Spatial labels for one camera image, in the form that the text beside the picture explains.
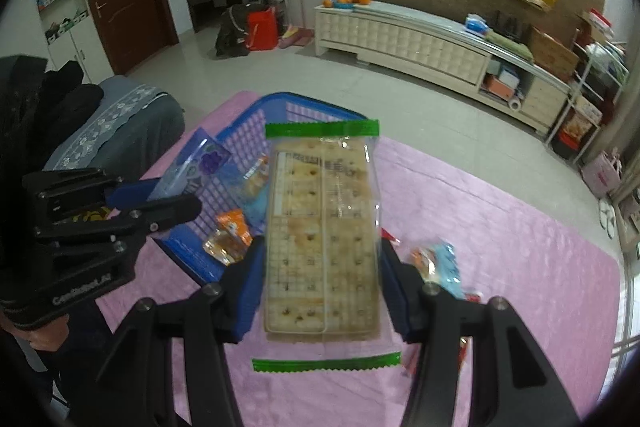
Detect white wire rack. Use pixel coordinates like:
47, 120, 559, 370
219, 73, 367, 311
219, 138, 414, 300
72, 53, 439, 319
545, 39, 631, 162

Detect orange flat box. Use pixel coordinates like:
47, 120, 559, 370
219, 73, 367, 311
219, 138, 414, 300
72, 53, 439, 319
484, 76, 516, 100

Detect black bag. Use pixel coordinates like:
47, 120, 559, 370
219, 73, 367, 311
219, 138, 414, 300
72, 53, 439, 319
215, 4, 256, 58

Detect white shopping bag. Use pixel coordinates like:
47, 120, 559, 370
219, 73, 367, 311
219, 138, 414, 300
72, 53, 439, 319
580, 149, 623, 200

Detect black antenna router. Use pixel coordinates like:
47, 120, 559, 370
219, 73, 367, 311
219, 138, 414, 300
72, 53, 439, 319
492, 10, 531, 40

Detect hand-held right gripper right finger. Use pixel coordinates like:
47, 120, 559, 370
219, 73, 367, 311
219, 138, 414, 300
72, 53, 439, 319
378, 238, 581, 427

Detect pink quilted blanket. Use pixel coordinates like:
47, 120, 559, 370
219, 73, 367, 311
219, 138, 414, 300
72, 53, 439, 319
95, 91, 623, 427

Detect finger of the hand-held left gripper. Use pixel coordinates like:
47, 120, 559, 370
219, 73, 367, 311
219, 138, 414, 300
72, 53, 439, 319
22, 169, 166, 208
34, 196, 202, 254

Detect blue tissue box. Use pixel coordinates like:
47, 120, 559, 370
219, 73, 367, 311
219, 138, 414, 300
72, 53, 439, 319
464, 14, 491, 36

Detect green-edged cracker packet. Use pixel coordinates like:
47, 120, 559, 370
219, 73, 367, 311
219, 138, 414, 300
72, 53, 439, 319
251, 119, 402, 374

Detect pink broom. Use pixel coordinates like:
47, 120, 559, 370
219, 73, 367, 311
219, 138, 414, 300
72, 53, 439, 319
279, 0, 313, 49

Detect grape print snack packet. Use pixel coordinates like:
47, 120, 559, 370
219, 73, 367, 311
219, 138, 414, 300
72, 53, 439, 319
148, 127, 232, 200

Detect white TV cabinet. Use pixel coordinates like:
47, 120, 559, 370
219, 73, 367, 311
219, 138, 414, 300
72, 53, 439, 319
314, 0, 573, 138

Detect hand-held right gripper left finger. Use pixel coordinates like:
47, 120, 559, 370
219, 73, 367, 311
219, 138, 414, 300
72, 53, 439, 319
95, 237, 267, 427

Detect green folded cloth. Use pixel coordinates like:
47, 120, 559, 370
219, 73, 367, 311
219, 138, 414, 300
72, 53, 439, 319
485, 32, 533, 58

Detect yellow orange snack packet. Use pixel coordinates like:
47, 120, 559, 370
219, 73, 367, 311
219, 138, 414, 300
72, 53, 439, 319
202, 229, 246, 267

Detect blue plastic basket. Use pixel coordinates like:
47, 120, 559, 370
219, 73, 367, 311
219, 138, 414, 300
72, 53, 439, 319
152, 93, 371, 288

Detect red shopping bag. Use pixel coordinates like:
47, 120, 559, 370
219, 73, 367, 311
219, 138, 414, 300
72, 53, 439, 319
247, 7, 278, 52

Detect white slippers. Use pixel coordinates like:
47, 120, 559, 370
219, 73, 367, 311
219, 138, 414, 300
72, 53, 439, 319
597, 197, 621, 240

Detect grey lace-trimmed seat cover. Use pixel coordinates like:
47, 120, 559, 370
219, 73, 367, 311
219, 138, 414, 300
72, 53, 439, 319
42, 74, 186, 172

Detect small orange snack packet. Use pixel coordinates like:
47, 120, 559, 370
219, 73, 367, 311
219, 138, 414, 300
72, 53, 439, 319
215, 209, 253, 248

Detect brown cardboard box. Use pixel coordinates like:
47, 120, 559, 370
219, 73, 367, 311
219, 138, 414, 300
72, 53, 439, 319
529, 27, 581, 80

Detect dark cloth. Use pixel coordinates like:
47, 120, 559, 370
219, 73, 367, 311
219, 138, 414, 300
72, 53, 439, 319
0, 54, 106, 188

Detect person's left hand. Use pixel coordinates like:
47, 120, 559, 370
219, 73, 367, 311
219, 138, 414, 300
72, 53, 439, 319
0, 313, 71, 354

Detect light blue snack packet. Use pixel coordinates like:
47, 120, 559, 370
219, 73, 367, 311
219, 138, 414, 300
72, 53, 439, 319
240, 154, 273, 228
407, 242, 463, 298

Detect red white carton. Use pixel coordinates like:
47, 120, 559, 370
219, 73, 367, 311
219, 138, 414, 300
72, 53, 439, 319
575, 8, 616, 45

